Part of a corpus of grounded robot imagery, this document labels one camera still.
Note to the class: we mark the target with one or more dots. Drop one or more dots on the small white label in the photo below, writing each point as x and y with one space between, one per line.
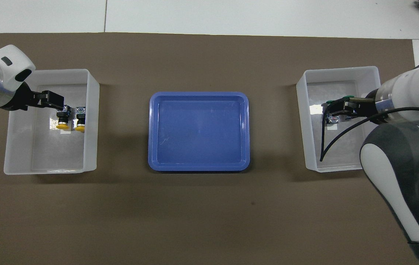
66 132
333 127

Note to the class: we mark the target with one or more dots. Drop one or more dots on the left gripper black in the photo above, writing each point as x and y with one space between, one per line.
21 99

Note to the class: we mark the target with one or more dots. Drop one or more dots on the brown table mat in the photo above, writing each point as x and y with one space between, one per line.
202 213

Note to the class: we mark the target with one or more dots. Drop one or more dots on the yellow push button switch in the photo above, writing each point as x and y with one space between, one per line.
80 123
62 119

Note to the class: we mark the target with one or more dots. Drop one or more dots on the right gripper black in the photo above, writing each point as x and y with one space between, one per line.
368 108

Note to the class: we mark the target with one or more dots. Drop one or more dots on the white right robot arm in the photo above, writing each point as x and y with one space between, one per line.
397 173

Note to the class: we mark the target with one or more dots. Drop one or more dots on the translucent white plastic box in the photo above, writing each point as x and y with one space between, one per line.
342 158
21 154

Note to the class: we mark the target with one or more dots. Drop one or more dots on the blue plastic tray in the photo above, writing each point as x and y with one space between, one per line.
198 140

